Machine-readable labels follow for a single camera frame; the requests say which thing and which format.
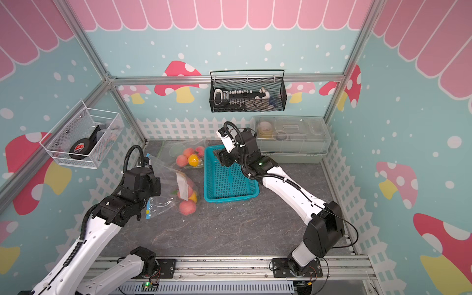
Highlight black tape measure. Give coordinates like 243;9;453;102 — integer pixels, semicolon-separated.
69;125;102;160

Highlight black power strip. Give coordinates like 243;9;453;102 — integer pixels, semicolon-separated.
210;88;270;109

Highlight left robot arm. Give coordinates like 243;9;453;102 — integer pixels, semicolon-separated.
21;145;162;295

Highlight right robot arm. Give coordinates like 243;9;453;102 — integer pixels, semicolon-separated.
215;121;352;276

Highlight pink peach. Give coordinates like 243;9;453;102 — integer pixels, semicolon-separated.
194;146;205;159
175;155;189;167
177;186;194;200
179;200;197;216

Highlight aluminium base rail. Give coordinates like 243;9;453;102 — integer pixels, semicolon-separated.
70;256;384;295

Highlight clear green zip-top bag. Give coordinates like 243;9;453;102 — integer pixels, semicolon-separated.
157;139;208;170

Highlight clear plastic storage box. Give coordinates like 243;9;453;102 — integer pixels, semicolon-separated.
251;116;331;163

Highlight teal plastic basket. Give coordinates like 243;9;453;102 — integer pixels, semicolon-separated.
204;145;259;203

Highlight white wire wall basket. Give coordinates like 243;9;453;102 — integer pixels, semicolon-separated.
39;101;124;170

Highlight orange-pink peach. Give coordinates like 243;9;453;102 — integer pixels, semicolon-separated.
183;147;195;158

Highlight black wire wall basket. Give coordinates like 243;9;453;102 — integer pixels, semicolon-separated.
209;69;287;113

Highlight yellow peach with leaf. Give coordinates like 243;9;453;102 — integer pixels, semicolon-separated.
188;191;198;204

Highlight blue stick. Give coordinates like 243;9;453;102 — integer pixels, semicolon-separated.
144;152;200;221

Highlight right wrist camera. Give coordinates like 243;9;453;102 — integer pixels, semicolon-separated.
217;127;236;153

